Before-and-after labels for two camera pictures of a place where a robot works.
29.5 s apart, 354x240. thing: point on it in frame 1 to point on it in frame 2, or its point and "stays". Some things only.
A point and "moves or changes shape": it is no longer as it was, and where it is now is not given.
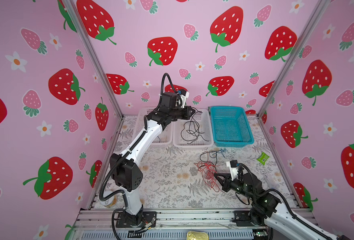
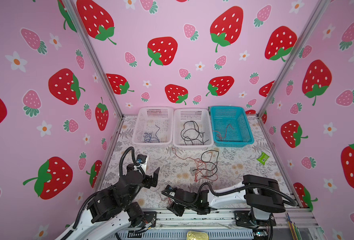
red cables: (208, 169) moves or changes shape
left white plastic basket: (164, 138) stays
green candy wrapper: (263, 158) stays
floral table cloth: (178, 177) stays
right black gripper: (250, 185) to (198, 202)
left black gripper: (186, 115) to (148, 183)
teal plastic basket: (231, 127) stays
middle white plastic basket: (197, 132) stays
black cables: (209, 157) moves or changes shape
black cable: (190, 132) moves or changes shape
